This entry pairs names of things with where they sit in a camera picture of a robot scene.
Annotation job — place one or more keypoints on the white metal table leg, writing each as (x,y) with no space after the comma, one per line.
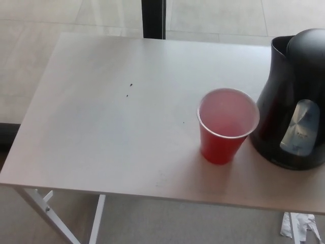
(295,228)

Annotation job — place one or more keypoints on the black electric kettle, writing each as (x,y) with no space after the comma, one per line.
(281,76)

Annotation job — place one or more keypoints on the black vertical post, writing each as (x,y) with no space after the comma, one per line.
(154,19)

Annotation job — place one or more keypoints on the crumpled white paper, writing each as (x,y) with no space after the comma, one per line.
(308,223)

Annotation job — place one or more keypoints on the white metal table leg frame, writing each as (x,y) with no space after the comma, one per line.
(97,221)

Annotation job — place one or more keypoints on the red plastic cup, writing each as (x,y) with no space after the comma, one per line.
(219,148)

